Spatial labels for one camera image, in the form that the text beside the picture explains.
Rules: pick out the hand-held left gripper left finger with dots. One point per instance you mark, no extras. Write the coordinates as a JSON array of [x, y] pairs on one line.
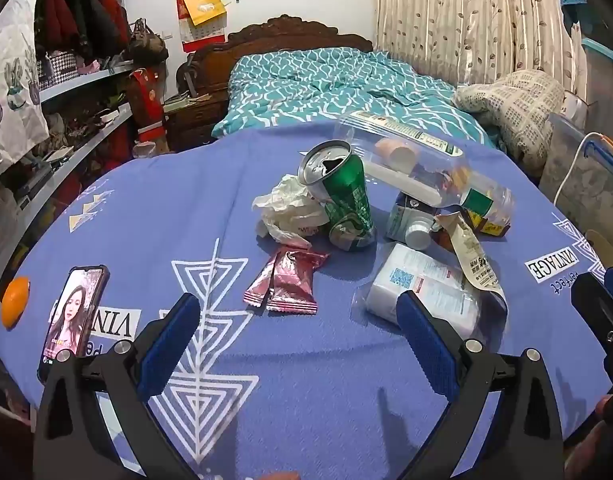
[[169, 345]]

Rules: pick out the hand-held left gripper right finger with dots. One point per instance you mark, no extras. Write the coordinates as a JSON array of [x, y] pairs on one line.
[[426, 345]]

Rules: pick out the white tissue packet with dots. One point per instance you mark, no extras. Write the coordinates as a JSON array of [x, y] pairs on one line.
[[421, 275]]

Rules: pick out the torn beige paper wrapper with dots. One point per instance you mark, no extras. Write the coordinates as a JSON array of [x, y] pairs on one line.
[[469, 250]]

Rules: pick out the pink foil wrapper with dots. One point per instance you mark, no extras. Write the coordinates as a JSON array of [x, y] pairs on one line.
[[296, 280], [259, 285]]

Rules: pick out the small white medicine bottle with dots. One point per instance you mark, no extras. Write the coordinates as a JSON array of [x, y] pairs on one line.
[[401, 215]]

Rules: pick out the green drink can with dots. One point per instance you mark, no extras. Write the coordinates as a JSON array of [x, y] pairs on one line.
[[349, 195]]

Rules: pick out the clear plastic bottle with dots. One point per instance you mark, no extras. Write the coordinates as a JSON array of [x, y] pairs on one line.
[[436, 160]]

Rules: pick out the white tissue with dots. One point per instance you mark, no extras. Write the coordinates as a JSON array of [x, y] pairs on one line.
[[286, 200]]

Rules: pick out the person's right hand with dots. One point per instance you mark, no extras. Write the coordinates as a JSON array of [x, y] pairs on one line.
[[605, 410]]

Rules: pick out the brown cardboard piece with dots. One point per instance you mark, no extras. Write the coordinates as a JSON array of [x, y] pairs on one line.
[[606, 252]]

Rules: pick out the clear storage box blue latch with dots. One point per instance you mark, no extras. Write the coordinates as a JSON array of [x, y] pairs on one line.
[[586, 195]]

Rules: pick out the black smartphone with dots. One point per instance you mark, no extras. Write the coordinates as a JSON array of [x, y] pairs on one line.
[[69, 320]]

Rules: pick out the blue printed blanket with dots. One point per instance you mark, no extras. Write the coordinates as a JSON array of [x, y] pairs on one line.
[[186, 210]]

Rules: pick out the orange fruit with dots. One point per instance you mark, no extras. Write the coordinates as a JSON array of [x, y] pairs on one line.
[[15, 302]]

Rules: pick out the folded beige printed blanket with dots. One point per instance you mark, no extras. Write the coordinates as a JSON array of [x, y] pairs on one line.
[[516, 105]]

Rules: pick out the storage bin teal lid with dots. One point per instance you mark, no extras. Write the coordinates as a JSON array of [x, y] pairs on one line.
[[603, 75]]

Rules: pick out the wooden nightstand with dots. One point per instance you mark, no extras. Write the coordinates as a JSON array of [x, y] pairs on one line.
[[196, 120]]

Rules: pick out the grey metal shelf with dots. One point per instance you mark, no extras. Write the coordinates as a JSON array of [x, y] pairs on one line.
[[86, 77]]

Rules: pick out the teal patterned quilt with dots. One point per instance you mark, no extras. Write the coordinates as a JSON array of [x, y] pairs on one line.
[[311, 85]]

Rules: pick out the houndstooth fabric box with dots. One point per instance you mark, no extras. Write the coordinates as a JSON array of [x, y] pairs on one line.
[[56, 72]]

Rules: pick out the brown handbag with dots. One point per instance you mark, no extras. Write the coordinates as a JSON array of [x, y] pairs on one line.
[[146, 42]]

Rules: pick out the cactus print cloth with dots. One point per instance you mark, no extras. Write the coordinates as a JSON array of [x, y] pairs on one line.
[[11, 85]]

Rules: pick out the beige leaf print curtain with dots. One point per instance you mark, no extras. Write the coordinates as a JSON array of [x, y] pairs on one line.
[[461, 10]]

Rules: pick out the carved wooden headboard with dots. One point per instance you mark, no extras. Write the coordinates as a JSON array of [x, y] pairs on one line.
[[286, 32]]

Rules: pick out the yellow paper bag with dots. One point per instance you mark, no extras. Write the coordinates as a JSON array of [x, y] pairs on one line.
[[204, 7]]

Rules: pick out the black hanging coat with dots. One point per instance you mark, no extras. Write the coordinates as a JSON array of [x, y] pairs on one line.
[[86, 15]]

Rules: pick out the red hanging coat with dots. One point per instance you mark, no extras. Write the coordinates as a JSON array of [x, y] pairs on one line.
[[56, 15]]

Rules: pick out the red wall calendar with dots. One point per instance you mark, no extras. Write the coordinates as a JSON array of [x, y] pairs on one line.
[[201, 35]]

